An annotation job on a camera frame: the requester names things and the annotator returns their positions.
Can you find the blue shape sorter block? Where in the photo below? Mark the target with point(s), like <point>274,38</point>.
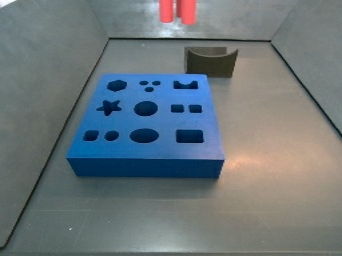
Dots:
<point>149,127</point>

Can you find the dark curved cradle holder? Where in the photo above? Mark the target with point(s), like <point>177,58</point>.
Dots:
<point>213,61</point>

